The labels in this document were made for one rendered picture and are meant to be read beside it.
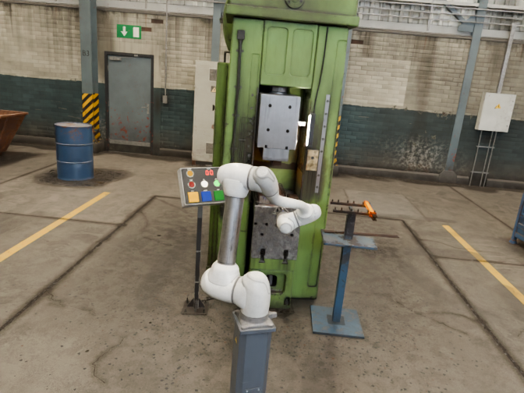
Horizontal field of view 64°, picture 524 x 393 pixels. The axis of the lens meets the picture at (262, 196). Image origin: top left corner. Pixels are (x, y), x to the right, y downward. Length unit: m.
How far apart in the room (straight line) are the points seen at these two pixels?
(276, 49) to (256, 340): 2.10
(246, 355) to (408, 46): 7.92
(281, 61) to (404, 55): 6.24
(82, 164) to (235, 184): 5.47
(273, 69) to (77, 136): 4.62
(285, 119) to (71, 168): 4.89
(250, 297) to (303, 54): 1.93
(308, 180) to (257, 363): 1.62
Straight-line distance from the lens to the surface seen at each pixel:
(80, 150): 7.43
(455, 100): 9.75
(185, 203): 3.06
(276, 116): 3.22
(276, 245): 3.42
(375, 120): 9.34
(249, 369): 2.48
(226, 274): 2.30
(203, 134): 8.74
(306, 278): 3.81
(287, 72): 3.36
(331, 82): 3.42
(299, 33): 3.39
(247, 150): 3.39
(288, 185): 3.83
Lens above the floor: 1.89
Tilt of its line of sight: 16 degrees down
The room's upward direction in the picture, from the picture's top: 5 degrees clockwise
